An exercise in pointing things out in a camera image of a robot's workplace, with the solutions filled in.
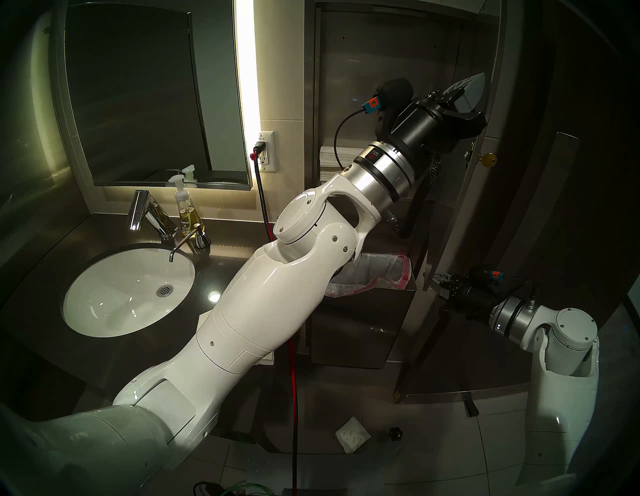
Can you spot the chrome lock cylinder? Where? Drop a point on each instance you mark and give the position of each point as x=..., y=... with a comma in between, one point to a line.
x=470, y=155

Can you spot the black door stopper wedge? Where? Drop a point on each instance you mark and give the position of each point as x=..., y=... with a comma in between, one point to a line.
x=470, y=406

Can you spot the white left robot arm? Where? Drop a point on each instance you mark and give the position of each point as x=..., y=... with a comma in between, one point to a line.
x=270, y=300

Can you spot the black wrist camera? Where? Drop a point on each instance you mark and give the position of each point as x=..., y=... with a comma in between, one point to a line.
x=395, y=95
x=495, y=275

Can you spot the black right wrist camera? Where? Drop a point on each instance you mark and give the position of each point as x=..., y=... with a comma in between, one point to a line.
x=495, y=275

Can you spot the cabinet door with metal edge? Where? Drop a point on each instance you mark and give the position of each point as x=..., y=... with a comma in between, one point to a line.
x=545, y=200

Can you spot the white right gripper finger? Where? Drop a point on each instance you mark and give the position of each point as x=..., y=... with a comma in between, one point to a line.
x=444, y=278
x=447, y=292

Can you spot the white wall power outlet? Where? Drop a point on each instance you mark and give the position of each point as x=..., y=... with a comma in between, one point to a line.
x=270, y=165

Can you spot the vertical wall light strip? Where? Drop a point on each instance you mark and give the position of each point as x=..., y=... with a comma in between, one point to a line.
x=247, y=60

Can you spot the small black star knob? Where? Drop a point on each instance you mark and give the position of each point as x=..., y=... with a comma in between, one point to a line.
x=396, y=434

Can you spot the stainless steel dispenser cabinet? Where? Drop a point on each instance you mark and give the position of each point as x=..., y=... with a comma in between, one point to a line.
x=370, y=60

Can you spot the chrome soap pump spout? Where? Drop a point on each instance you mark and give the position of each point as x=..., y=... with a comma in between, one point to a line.
x=202, y=240

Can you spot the chrome sink faucet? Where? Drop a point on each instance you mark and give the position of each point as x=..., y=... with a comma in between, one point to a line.
x=140, y=210

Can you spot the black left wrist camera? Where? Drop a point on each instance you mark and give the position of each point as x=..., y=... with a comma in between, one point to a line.
x=395, y=95

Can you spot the pink trash bin liner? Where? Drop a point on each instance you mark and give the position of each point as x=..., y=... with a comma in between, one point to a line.
x=380, y=270

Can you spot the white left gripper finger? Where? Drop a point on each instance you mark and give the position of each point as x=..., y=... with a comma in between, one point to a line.
x=450, y=94
x=467, y=110

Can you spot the white crumpled paper towel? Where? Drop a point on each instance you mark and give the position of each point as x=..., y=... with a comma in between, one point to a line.
x=352, y=435

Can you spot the framed wall mirror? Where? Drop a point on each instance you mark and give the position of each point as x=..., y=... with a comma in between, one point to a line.
x=140, y=90

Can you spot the yellow liquid soap bottle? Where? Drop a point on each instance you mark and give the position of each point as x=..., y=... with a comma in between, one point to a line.
x=189, y=217

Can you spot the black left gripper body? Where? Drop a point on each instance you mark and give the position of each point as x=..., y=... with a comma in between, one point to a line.
x=420, y=130

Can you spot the brass key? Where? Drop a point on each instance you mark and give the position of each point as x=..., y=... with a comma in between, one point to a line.
x=489, y=159

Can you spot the white oval sink basin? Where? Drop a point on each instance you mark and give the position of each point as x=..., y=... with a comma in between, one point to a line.
x=115, y=300

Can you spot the paper towel stack inside dispenser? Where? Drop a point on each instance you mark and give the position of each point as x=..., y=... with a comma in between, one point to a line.
x=330, y=162

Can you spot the stainless steel waste bin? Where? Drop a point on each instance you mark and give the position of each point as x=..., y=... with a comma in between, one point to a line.
x=360, y=330

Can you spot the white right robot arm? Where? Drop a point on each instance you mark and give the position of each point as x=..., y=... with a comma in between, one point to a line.
x=565, y=400

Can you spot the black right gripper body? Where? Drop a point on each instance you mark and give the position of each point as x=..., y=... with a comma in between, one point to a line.
x=475, y=300

